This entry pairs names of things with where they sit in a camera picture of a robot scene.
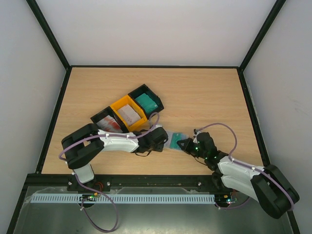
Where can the green VIP credit card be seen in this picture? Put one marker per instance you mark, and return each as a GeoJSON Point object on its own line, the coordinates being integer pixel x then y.
{"type": "Point", "coordinates": [175, 138]}

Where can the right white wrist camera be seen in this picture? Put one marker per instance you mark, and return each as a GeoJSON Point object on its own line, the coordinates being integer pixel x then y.
{"type": "Point", "coordinates": [196, 133]}

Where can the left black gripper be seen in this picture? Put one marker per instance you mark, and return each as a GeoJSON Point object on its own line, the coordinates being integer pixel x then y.
{"type": "Point", "coordinates": [160, 147]}

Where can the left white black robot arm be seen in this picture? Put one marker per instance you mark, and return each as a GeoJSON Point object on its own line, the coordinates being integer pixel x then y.
{"type": "Point", "coordinates": [81, 147]}

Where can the black bin with red cards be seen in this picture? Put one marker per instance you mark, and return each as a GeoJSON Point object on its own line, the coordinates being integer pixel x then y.
{"type": "Point", "coordinates": [108, 111]}

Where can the red patterned card stack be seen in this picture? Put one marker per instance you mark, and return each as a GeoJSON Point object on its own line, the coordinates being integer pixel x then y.
{"type": "Point", "coordinates": [109, 124]}

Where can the black bin with green cards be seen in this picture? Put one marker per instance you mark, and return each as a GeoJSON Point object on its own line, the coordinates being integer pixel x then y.
{"type": "Point", "coordinates": [145, 89]}

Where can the beige card holder wallet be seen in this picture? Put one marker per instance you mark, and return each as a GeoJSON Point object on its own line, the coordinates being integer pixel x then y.
{"type": "Point", "coordinates": [169, 133]}

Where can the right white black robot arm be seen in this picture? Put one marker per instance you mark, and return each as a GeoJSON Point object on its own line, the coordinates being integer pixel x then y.
{"type": "Point", "coordinates": [266, 185]}

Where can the green card stack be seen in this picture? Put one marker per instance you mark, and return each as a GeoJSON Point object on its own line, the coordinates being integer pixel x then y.
{"type": "Point", "coordinates": [147, 104]}

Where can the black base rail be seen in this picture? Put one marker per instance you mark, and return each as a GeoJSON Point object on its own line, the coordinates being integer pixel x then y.
{"type": "Point", "coordinates": [105, 183]}

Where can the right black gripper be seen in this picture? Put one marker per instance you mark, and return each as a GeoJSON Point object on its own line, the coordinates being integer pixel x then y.
{"type": "Point", "coordinates": [190, 146]}

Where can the yellow bin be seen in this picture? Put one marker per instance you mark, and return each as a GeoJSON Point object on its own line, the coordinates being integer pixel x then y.
{"type": "Point", "coordinates": [128, 100]}

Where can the light blue slotted cable duct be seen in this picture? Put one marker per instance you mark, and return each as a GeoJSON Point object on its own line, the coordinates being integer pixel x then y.
{"type": "Point", "coordinates": [124, 199]}

